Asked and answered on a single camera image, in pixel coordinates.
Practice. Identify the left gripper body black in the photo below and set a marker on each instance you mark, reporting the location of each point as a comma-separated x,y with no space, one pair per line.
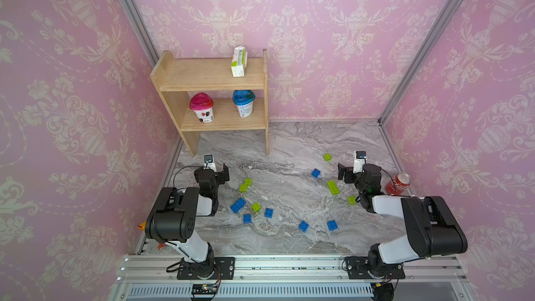
221,173

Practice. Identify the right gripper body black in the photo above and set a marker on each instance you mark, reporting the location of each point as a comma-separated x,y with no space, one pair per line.
347,171

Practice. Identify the green long lego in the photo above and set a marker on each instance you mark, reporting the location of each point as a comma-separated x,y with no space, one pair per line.
333,188

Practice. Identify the green lego pair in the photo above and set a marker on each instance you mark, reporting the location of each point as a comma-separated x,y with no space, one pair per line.
246,185

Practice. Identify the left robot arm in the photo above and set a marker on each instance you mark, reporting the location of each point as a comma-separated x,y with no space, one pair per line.
172,219

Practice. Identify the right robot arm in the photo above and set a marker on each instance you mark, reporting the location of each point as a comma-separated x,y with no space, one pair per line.
430,227

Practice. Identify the blue large lego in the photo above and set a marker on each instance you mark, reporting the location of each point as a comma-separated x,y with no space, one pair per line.
238,205

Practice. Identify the blue small lego front-left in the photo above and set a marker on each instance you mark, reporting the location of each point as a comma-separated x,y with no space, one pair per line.
247,219

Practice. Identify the blue small lego far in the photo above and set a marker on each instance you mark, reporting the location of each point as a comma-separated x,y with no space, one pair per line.
315,173

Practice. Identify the blue small lego front-right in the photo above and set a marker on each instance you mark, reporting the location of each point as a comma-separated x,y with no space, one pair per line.
332,225

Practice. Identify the blue small lego middle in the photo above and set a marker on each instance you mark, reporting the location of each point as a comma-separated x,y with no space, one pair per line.
269,213

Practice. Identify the blue small lego front-centre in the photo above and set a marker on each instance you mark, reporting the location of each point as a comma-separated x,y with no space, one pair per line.
303,226

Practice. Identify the red soda can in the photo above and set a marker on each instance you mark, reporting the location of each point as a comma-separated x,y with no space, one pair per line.
398,184

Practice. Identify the pink lid yogurt cup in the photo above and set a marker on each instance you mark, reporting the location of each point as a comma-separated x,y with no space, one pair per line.
202,105

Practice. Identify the orange snack bag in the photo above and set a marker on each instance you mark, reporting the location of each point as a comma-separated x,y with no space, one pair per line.
142,226

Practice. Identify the blue lid yogurt cup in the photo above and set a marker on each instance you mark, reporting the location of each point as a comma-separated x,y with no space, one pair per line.
244,101

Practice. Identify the wooden two-tier shelf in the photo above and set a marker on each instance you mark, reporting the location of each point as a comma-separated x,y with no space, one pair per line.
174,79

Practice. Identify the green white carton box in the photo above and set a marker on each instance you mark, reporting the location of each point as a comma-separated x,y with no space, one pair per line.
239,62

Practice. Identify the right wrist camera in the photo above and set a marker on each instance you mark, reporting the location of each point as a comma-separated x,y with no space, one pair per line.
359,161

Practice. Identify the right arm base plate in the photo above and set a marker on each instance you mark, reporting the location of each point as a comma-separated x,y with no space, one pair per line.
362,268

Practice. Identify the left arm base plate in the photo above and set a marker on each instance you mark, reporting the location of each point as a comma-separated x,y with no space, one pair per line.
219,268

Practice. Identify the aluminium front rail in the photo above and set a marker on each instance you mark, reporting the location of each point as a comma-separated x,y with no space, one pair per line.
290,277

